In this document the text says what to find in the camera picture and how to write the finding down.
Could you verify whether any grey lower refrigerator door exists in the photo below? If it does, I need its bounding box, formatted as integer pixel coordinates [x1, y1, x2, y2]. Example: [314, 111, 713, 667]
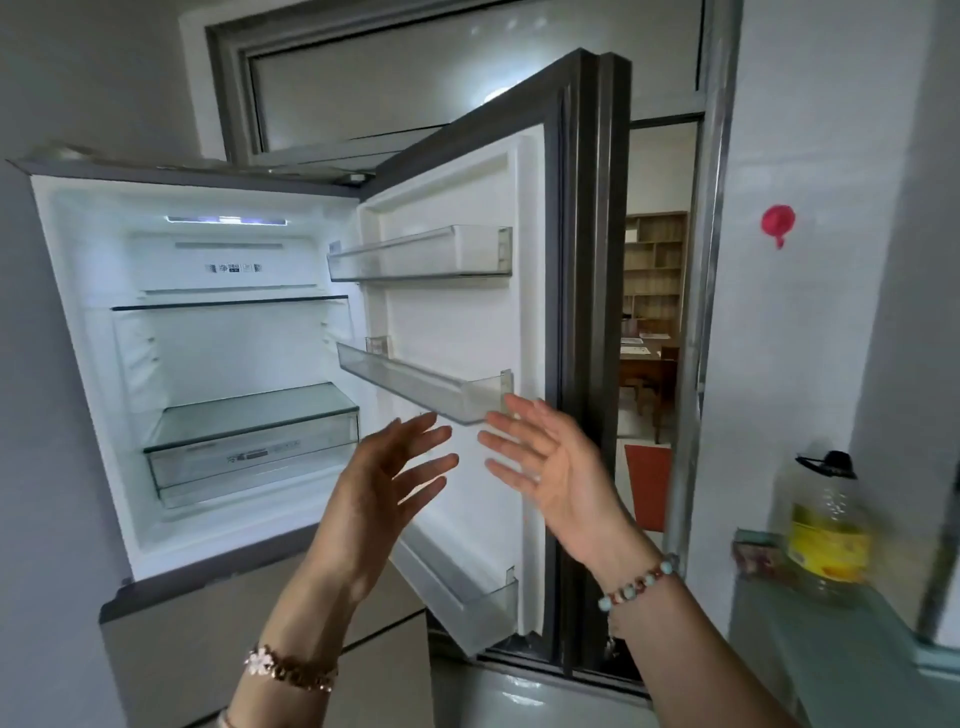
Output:
[431, 652, 654, 728]

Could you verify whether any wooden table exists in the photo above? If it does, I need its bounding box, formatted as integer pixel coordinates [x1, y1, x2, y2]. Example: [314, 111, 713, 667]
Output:
[618, 337, 680, 444]

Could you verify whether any clear crisper drawer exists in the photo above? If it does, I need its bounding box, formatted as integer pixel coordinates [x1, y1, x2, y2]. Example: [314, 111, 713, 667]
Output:
[142, 382, 361, 510]

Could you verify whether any person's right forearm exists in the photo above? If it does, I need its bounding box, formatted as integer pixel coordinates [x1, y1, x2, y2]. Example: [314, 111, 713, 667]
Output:
[592, 555, 804, 728]

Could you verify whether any person's left hand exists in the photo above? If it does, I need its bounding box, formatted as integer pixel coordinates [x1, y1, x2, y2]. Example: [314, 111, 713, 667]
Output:
[313, 411, 460, 603]

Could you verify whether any rose gold flower bracelet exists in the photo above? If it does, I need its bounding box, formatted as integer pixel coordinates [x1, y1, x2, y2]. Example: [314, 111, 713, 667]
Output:
[243, 643, 339, 695]

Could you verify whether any metal door frame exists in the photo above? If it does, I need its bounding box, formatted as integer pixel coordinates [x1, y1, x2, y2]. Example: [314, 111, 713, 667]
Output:
[663, 0, 744, 556]

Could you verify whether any clear door bin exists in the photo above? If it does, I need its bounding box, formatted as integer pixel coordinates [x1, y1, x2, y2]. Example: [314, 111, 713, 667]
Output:
[390, 517, 520, 660]
[327, 225, 514, 283]
[337, 337, 516, 426]

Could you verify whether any wooden bookshelf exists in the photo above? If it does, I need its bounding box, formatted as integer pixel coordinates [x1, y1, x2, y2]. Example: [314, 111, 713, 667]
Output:
[624, 211, 690, 339]

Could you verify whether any clear cooking oil bottle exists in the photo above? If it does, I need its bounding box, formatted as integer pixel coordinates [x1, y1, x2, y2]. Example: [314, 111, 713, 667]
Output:
[786, 450, 871, 601]

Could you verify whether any white open refrigerator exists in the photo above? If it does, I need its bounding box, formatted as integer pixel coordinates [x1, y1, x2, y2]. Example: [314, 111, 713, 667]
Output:
[6, 142, 481, 728]

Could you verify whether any small printed packet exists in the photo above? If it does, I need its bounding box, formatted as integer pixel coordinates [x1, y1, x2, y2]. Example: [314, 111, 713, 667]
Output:
[733, 528, 796, 582]

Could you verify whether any red floor mat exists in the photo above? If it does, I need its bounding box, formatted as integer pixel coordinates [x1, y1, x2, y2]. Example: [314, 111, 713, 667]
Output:
[624, 444, 674, 534]

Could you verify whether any glass refrigerator shelf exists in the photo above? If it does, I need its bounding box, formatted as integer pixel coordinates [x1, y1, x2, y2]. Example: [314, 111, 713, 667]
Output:
[111, 294, 351, 312]

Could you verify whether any person's right hand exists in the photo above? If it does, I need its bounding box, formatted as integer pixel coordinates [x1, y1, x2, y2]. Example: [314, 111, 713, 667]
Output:
[477, 395, 663, 580]

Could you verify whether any grey refrigerator door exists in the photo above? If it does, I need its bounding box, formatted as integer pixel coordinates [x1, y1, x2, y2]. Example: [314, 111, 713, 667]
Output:
[431, 652, 654, 728]
[356, 48, 635, 702]

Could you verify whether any grey framed transom window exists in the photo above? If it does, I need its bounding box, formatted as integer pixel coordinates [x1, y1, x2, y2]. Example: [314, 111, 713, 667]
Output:
[206, 0, 710, 170]

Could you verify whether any colourful bead bracelet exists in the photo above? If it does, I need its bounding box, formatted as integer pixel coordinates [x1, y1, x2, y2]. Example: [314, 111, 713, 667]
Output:
[597, 553, 681, 661]

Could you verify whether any person's left forearm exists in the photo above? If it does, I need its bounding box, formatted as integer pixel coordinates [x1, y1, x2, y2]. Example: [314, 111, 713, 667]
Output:
[225, 558, 399, 728]

